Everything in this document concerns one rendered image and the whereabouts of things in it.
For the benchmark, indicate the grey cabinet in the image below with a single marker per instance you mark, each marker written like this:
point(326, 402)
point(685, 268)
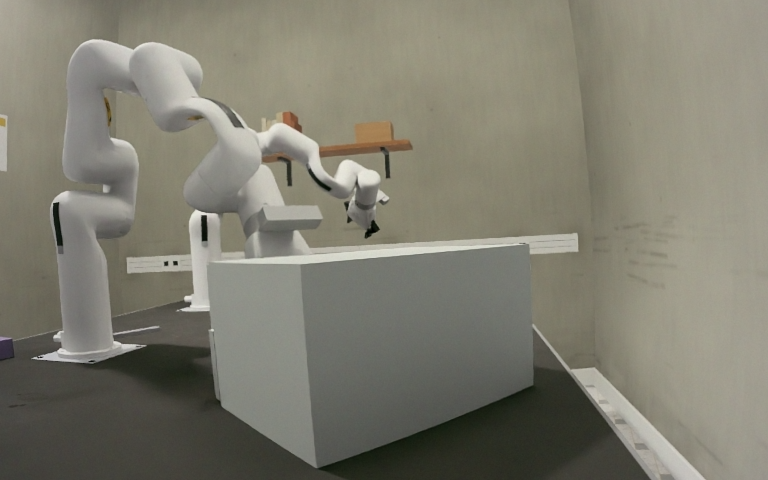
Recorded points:
point(332, 355)

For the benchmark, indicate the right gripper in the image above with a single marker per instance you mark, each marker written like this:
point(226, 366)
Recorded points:
point(270, 244)

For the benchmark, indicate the small purple block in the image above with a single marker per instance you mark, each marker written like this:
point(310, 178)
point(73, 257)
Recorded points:
point(6, 348)

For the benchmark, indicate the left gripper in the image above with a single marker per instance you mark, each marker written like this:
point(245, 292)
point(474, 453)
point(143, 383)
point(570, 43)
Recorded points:
point(364, 218)

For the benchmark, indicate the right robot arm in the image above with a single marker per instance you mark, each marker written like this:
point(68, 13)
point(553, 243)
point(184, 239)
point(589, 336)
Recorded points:
point(217, 186)

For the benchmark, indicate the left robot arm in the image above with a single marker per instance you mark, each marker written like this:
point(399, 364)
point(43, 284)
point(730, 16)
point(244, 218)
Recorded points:
point(205, 228)

